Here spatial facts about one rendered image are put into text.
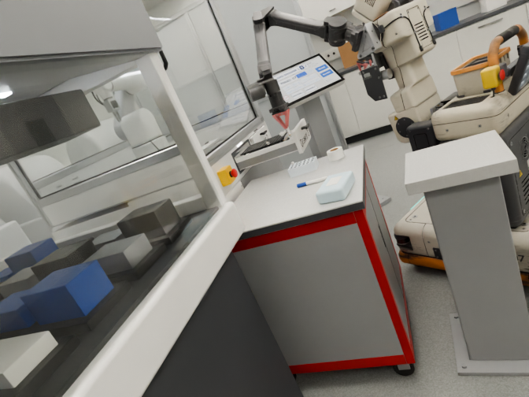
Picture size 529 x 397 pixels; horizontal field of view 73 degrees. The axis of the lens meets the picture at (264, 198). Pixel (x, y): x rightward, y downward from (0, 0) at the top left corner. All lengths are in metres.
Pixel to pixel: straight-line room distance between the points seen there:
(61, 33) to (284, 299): 1.04
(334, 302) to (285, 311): 0.19
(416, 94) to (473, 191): 0.76
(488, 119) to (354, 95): 3.28
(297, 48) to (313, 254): 2.48
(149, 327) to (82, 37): 0.56
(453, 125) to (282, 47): 2.19
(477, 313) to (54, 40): 1.39
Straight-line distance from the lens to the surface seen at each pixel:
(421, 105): 1.86
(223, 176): 1.57
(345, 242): 1.19
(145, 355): 0.71
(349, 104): 4.72
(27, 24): 0.75
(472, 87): 1.69
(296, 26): 1.84
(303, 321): 1.41
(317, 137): 2.74
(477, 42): 4.65
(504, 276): 1.36
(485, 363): 1.59
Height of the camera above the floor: 1.19
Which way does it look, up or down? 17 degrees down
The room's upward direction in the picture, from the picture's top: 24 degrees counter-clockwise
